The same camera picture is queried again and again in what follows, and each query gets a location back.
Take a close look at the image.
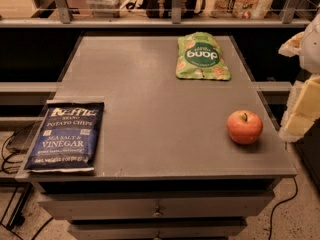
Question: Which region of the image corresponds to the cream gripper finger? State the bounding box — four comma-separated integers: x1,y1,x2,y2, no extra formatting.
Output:
278,32,303,57
279,76,320,142

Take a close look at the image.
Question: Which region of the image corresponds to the red apple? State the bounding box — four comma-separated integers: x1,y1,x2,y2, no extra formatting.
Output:
226,110,263,145

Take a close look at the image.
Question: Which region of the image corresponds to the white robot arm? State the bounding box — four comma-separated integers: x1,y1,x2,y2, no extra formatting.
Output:
278,14,320,142

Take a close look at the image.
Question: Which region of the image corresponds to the colourful snack bag on shelf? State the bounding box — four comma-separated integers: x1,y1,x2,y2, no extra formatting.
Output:
210,0,273,19

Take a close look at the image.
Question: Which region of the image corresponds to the green snack bag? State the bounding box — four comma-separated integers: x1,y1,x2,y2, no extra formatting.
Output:
176,32,231,81

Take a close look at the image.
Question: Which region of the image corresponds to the blue Kettle chip bag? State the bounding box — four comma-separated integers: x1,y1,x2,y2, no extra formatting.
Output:
24,102,104,172

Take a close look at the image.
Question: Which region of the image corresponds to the grey drawer cabinet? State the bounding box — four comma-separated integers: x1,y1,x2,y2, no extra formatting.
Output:
18,35,296,240

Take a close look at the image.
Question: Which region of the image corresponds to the black backpack on shelf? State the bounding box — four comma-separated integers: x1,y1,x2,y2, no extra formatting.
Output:
141,0,206,18

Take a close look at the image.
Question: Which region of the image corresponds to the metal drawer knob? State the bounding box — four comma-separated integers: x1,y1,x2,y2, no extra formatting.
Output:
153,207,163,218

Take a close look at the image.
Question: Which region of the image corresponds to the black cable right floor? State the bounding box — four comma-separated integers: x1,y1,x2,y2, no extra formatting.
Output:
267,177,299,240

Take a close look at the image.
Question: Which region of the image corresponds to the grey metal shelf rail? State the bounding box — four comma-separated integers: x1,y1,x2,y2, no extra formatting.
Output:
0,0,317,29

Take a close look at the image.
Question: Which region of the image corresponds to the black cables left floor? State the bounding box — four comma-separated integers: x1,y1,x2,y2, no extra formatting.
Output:
0,122,54,240

